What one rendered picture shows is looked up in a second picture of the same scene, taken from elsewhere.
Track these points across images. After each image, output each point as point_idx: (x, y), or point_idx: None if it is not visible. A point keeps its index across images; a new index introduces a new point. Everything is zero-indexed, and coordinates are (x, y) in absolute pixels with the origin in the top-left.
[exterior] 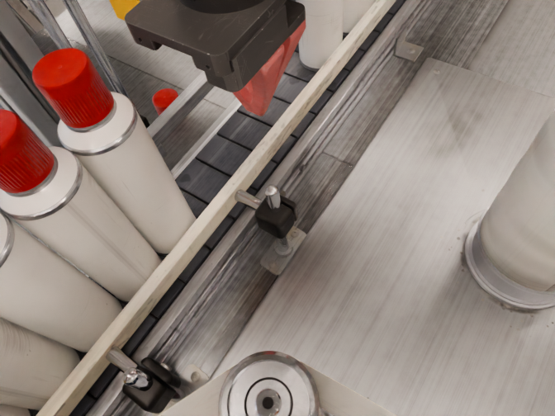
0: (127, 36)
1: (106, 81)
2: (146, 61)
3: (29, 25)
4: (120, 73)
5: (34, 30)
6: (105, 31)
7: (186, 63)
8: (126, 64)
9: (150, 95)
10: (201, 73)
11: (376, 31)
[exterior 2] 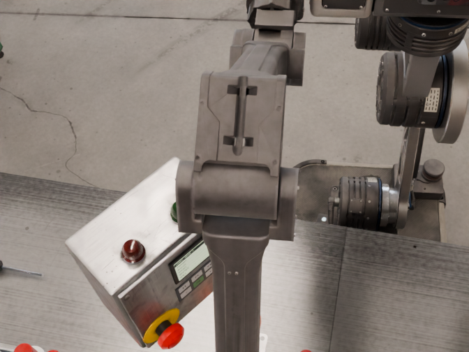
0: (360, 291)
1: (316, 302)
2: (343, 318)
3: (408, 139)
4: (326, 307)
5: (407, 144)
6: (359, 272)
7: (351, 348)
8: (335, 306)
9: (315, 339)
10: None
11: None
